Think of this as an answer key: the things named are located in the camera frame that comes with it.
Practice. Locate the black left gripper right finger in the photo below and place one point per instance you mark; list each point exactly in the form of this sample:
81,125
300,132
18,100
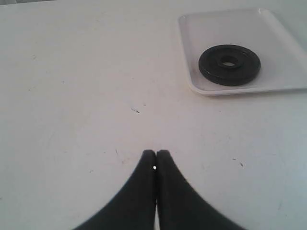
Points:
180,207

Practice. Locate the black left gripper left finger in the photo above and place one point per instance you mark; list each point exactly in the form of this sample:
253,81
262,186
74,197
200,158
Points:
133,207

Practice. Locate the black weight plate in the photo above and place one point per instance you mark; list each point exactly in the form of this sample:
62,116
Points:
229,65

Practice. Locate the white plastic tray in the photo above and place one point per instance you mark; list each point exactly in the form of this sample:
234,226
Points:
283,60

